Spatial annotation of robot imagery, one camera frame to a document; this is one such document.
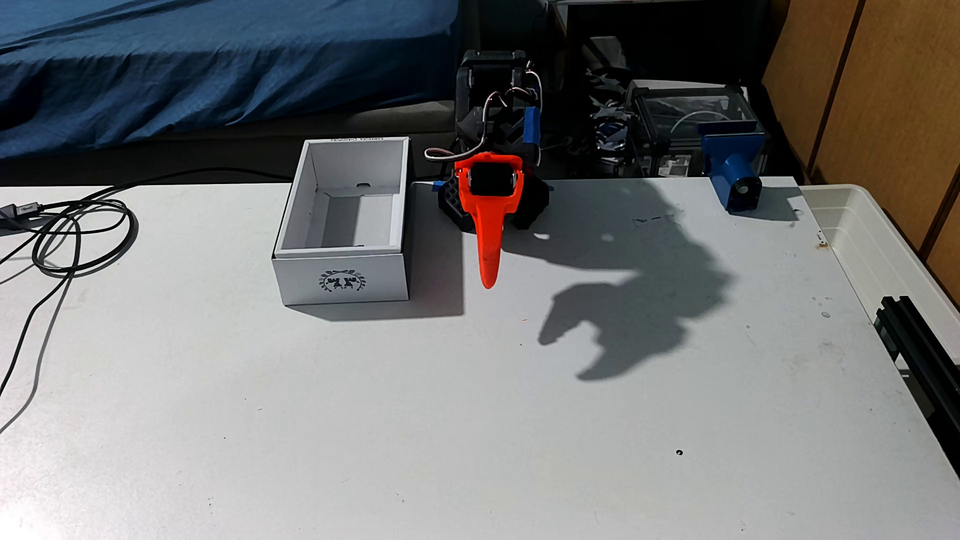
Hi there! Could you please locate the brown wooden cabinet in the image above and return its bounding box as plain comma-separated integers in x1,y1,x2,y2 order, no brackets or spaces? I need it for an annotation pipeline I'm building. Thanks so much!
760,0,960,305

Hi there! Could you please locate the thick looped black cable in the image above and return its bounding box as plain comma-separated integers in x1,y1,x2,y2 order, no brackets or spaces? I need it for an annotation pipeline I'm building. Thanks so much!
0,166,295,281

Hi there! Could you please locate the white cardboard box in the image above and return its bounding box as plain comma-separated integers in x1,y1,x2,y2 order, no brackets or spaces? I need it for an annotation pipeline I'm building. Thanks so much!
271,136,413,307

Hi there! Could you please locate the white plastic bin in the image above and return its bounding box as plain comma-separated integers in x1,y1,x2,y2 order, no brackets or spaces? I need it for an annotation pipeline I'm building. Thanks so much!
798,183,960,370

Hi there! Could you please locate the thin black cable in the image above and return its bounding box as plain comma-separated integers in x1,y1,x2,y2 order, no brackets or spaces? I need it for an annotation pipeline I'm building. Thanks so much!
0,217,82,438

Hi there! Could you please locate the blue bed sheet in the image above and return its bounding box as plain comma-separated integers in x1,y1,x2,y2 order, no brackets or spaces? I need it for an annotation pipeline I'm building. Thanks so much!
0,0,461,161

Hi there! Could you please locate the clear enclosure black frame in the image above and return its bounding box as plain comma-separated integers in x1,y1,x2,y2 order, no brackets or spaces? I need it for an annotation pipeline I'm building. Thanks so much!
625,80,760,180

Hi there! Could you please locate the blue printed clamp holder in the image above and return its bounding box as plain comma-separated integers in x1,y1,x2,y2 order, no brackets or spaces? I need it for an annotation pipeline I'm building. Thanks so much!
698,121,768,214

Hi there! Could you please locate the black aluminium extrusion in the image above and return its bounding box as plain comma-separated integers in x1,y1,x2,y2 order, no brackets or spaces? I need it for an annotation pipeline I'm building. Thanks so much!
873,295,960,475

